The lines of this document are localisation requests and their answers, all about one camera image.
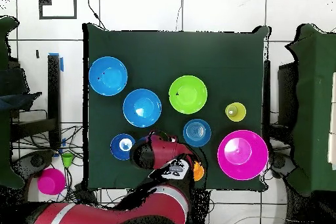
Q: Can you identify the green cloth covered table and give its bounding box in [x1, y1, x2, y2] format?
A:
[285, 23, 336, 197]
[0, 15, 26, 189]

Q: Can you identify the dark green table cloth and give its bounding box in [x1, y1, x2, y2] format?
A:
[82, 22, 271, 192]

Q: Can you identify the black equipment base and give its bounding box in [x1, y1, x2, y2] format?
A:
[270, 152, 296, 179]
[11, 149, 55, 180]

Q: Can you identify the large blue bowl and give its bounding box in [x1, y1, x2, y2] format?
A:
[88, 56, 129, 97]
[122, 88, 163, 128]

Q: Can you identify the small dark blue bowl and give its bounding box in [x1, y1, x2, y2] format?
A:
[110, 133, 137, 161]

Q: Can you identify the black power adapter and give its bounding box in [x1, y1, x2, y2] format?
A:
[73, 183, 98, 204]

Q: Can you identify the small ribbed blue bowl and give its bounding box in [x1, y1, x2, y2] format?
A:
[182, 118, 212, 148]

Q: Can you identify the lime green bowl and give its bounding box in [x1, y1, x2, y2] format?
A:
[168, 74, 209, 115]

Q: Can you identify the dark blue fabric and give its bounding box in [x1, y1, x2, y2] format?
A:
[0, 91, 43, 112]

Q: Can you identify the black stand frame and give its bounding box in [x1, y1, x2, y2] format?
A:
[10, 53, 62, 151]

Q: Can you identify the large pink bowl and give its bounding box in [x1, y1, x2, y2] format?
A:
[217, 129, 269, 181]

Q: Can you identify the small green cup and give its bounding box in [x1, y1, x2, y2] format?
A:
[60, 152, 75, 168]

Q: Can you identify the pink cup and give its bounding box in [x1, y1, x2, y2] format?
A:
[37, 168, 66, 196]

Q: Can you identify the blue tape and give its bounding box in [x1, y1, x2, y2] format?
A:
[48, 52, 64, 72]

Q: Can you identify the yellow ribbed cup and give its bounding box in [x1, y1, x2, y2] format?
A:
[224, 102, 247, 123]

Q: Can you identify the orange cup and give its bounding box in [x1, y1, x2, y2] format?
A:
[193, 161, 205, 182]

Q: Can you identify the black box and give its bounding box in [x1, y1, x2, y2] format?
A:
[277, 62, 299, 127]

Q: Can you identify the black post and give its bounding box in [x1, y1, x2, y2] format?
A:
[262, 60, 272, 141]

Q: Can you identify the black cable tangle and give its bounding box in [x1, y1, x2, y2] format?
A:
[11, 125, 85, 204]

